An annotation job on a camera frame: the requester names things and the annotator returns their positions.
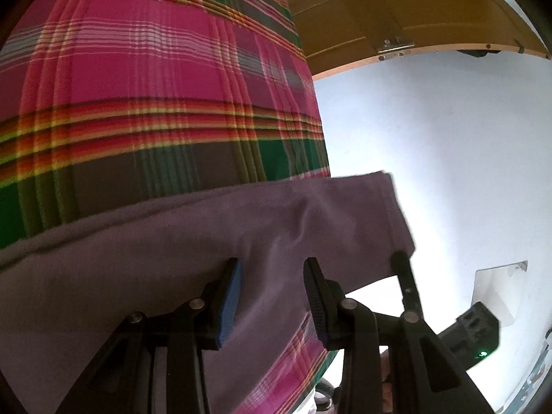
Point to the wooden door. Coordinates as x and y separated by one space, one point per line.
388 8

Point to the white sheet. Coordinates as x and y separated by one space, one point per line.
504 289

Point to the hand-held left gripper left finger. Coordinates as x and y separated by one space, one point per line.
230 306

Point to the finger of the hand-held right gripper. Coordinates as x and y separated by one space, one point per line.
405 280

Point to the purple garment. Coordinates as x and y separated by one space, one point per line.
172 246

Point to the pink green plaid blanket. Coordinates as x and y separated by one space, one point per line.
151 73

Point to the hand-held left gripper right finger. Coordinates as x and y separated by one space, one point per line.
317 306

